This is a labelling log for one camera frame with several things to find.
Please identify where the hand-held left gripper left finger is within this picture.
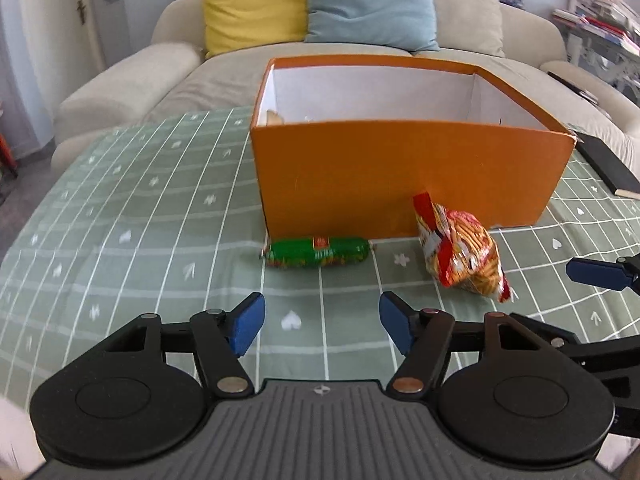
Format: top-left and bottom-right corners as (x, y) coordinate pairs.
(95, 291), (266, 395)

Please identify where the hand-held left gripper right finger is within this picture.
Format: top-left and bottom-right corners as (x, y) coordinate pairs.
(378, 291), (551, 395)

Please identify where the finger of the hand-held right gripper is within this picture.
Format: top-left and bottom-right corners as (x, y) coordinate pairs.
(507, 312), (640, 377)
(566, 255), (640, 293)

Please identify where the red orange noodle snack bag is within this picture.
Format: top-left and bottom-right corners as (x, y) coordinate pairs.
(412, 192), (518, 303)

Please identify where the green sausage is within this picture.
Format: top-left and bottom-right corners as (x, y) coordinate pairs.
(260, 236), (375, 269)

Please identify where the orange cardboard box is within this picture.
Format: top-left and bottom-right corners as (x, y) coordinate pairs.
(250, 56), (577, 238)

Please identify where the black notebook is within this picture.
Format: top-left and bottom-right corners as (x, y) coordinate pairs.
(575, 134), (640, 198)

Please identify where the green checked tablecloth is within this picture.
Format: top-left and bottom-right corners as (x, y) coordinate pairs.
(0, 106), (640, 461)

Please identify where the black flat device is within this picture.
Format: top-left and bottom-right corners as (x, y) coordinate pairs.
(547, 71), (601, 106)

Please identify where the white shelf with magazines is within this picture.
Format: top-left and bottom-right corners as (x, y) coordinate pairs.
(552, 0), (640, 96)

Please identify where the beige sofa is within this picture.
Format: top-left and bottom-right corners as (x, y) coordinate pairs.
(51, 0), (640, 181)

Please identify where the red black object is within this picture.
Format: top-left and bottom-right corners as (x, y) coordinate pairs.
(0, 135), (18, 181)

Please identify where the yellow cushion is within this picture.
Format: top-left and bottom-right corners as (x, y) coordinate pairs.
(198, 0), (308, 59)

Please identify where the light blue cushion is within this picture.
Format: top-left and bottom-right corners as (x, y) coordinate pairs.
(304, 0), (441, 53)

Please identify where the white door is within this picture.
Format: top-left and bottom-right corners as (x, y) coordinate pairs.
(15, 0), (107, 106)

